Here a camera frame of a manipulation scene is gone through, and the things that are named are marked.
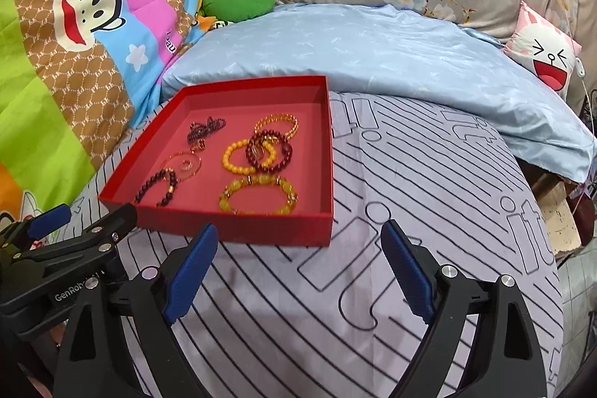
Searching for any dark red garnet bracelet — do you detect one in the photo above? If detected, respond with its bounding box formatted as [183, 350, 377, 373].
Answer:
[246, 130, 294, 172]

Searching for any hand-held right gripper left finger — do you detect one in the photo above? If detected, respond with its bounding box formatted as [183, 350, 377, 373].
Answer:
[55, 223, 220, 398]

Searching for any dark bead bracelet gold charm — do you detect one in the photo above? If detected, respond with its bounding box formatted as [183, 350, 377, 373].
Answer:
[135, 169, 179, 207]

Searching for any yellow bead bracelet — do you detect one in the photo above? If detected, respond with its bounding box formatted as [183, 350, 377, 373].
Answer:
[221, 138, 262, 173]

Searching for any gold bangle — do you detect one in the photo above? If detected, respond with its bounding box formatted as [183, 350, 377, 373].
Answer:
[162, 151, 204, 183]

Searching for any colourful cartoon quilt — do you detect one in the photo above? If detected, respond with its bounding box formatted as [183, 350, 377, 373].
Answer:
[0, 0, 210, 222]

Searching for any orange gold beaded bracelet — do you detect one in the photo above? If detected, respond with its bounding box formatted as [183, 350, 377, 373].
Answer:
[254, 113, 299, 140]

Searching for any dark purple beaded bracelet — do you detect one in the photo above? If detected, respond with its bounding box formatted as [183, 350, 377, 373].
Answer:
[188, 116, 228, 151]

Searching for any yellow-green jade bracelet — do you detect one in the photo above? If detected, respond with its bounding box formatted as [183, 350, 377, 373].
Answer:
[219, 175, 298, 215]

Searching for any light blue pillow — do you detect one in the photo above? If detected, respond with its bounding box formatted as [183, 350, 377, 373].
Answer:
[160, 3, 595, 184]

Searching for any pink cartoon cushion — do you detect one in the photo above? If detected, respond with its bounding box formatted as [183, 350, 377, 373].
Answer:
[503, 1, 583, 93]

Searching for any grey striped bedsheet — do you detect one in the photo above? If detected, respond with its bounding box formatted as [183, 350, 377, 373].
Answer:
[60, 90, 565, 398]

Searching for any bedside clutter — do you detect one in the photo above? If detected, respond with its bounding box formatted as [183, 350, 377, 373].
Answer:
[518, 90, 597, 254]

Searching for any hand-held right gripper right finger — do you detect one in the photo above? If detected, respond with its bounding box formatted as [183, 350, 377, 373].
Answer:
[380, 218, 547, 398]

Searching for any red cardboard box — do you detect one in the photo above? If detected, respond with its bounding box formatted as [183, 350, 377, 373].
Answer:
[98, 75, 334, 248]

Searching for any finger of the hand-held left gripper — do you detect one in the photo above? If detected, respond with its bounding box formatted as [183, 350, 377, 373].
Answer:
[0, 202, 139, 278]
[0, 204, 72, 252]

